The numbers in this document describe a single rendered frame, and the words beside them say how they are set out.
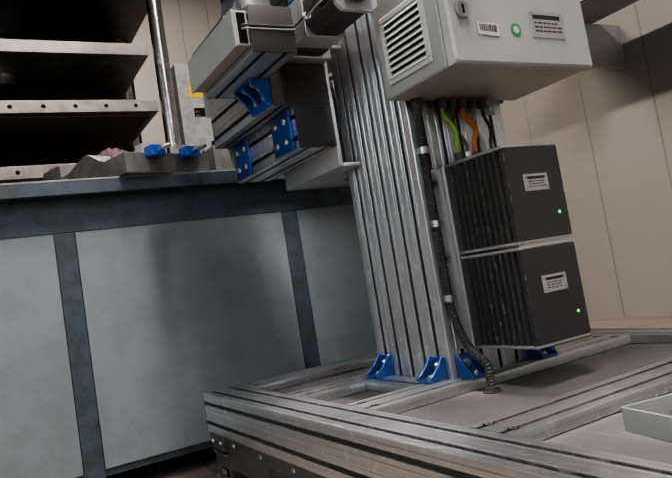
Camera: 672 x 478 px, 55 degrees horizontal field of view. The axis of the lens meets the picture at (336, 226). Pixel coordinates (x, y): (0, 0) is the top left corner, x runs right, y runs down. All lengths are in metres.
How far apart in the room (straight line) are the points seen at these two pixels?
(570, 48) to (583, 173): 2.55
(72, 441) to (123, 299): 0.36
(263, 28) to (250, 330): 0.96
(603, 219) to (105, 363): 2.75
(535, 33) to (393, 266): 0.52
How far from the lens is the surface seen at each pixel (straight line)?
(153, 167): 1.79
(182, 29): 4.95
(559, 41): 1.29
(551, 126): 3.96
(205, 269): 1.86
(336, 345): 2.01
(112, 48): 2.90
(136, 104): 2.81
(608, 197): 3.74
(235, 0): 1.59
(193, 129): 2.89
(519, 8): 1.25
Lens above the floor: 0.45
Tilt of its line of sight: 4 degrees up
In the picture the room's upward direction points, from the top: 9 degrees counter-clockwise
